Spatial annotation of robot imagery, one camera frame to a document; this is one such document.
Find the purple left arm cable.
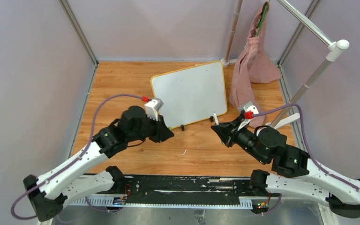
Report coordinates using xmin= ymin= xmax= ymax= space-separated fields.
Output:
xmin=10 ymin=93 xmax=150 ymax=220

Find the wooden rack pole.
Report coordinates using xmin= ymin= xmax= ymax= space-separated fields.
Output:
xmin=222 ymin=0 xmax=243 ymax=65

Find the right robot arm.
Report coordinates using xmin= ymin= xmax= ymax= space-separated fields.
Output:
xmin=211 ymin=119 xmax=360 ymax=218

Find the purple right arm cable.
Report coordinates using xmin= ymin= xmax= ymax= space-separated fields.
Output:
xmin=244 ymin=103 xmax=360 ymax=216

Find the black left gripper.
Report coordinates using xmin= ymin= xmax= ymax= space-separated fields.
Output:
xmin=128 ymin=112 xmax=175 ymax=143

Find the green whiteboard marker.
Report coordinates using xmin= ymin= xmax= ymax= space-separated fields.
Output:
xmin=211 ymin=112 xmax=225 ymax=145

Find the pink cloth bag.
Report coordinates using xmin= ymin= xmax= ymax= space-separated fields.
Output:
xmin=229 ymin=1 xmax=280 ymax=113

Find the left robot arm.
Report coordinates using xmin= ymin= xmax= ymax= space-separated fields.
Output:
xmin=23 ymin=99 xmax=174 ymax=222

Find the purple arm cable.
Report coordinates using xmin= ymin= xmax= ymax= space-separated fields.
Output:
xmin=10 ymin=93 xmax=150 ymax=220
xmin=244 ymin=103 xmax=360 ymax=216

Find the yellow framed whiteboard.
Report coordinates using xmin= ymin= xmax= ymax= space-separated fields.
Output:
xmin=150 ymin=61 xmax=228 ymax=128

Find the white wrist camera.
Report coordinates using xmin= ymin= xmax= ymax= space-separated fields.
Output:
xmin=144 ymin=98 xmax=164 ymax=121
xmin=238 ymin=101 xmax=259 ymax=130

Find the white clothes rack frame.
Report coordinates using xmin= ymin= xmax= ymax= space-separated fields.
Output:
xmin=221 ymin=0 xmax=350 ymax=134

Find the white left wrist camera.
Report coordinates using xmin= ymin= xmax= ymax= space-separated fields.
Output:
xmin=144 ymin=98 xmax=164 ymax=121

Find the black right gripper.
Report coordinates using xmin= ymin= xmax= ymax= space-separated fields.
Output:
xmin=211 ymin=115 xmax=266 ymax=164

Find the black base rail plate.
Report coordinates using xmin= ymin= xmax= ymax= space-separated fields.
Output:
xmin=94 ymin=174 xmax=281 ymax=206

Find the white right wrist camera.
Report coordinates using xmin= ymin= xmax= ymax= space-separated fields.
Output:
xmin=238 ymin=101 xmax=259 ymax=130

